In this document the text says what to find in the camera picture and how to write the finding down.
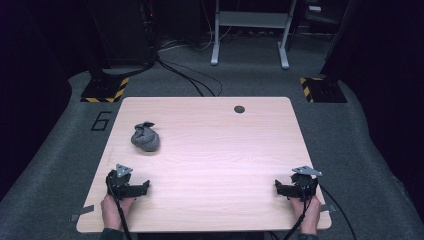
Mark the black table grommet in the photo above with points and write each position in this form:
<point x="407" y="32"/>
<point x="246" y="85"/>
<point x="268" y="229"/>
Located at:
<point x="239" y="109"/>

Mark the person's right hand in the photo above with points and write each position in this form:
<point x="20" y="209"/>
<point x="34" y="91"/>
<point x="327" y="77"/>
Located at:
<point x="310" y="216"/>

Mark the dark curtain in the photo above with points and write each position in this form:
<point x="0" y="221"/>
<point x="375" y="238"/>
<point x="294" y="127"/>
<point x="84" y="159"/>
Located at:
<point x="33" y="93"/>
<point x="386" y="83"/>

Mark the black computer cabinet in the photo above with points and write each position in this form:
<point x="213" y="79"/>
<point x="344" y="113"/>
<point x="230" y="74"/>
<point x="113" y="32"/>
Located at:
<point x="123" y="30"/>

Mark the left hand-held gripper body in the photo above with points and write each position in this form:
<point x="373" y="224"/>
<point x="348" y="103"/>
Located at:
<point x="118" y="181"/>

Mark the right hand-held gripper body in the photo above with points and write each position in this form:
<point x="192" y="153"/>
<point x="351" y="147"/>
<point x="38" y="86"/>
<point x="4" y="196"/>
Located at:
<point x="305" y="185"/>

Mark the black yellow striped base plate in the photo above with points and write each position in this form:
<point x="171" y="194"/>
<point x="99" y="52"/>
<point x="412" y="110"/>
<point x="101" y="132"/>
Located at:
<point x="325" y="90"/>
<point x="103" y="90"/>

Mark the person's left hand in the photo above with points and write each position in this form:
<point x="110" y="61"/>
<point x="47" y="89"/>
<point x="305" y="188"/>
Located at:
<point x="111" y="211"/>

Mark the small white box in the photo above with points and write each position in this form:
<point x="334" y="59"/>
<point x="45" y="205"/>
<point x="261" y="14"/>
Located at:
<point x="314" y="8"/>

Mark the grey tape strip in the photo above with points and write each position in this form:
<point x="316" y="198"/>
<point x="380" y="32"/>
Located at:
<point x="83" y="212"/>
<point x="329" y="208"/>

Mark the grey towel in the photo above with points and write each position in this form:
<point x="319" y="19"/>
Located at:
<point x="146" y="138"/>

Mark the white metal desk frame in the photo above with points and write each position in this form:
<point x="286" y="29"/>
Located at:
<point x="253" y="19"/>

